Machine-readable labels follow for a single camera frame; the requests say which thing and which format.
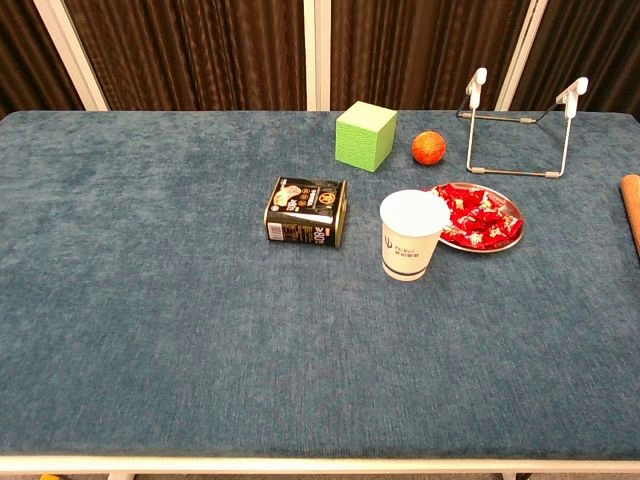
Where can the dark brown curtain panel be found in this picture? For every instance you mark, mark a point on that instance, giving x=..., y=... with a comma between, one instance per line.
x=415, y=50
x=190, y=50
x=600, y=40
x=25, y=60

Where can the white paper cup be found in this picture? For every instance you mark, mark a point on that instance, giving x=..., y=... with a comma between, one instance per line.
x=407, y=250

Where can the red wrapped candy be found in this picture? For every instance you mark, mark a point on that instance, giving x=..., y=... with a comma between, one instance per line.
x=477, y=240
x=457, y=231
x=510, y=226
x=490, y=215
x=447, y=192
x=492, y=201
x=467, y=217

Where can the blue tablecloth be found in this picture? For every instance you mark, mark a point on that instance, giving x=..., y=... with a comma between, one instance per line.
x=200, y=325

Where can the wooden rolling pin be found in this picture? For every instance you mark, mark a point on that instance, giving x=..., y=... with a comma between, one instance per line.
x=632, y=200

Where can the round steel plate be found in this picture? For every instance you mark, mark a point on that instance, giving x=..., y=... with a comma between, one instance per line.
x=481, y=249

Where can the white partition post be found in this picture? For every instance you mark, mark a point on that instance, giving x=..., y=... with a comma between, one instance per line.
x=521, y=50
x=317, y=50
x=71, y=55

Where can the white table frame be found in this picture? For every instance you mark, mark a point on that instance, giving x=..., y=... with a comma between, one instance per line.
x=300, y=465

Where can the orange ball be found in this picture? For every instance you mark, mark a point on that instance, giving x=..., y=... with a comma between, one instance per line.
x=428, y=148

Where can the green foam cube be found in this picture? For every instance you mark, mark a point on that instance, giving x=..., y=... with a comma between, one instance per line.
x=362, y=142

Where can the yellow floor tape strip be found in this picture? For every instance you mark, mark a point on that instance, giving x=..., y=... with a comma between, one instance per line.
x=50, y=477

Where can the black tin can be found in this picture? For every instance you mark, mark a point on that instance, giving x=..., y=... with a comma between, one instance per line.
x=300, y=210

